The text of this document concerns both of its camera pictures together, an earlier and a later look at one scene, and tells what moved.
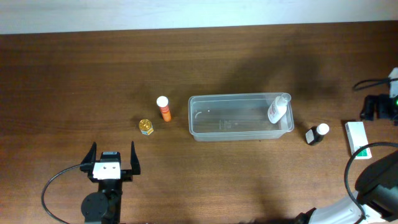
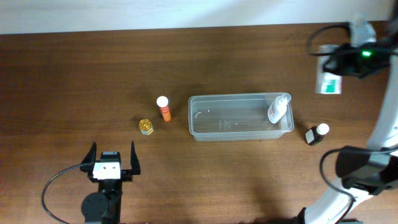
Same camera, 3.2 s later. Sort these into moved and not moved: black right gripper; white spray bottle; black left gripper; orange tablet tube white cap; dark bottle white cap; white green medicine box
Moved: black right gripper; white green medicine box
Not moved: orange tablet tube white cap; white spray bottle; black left gripper; dark bottle white cap
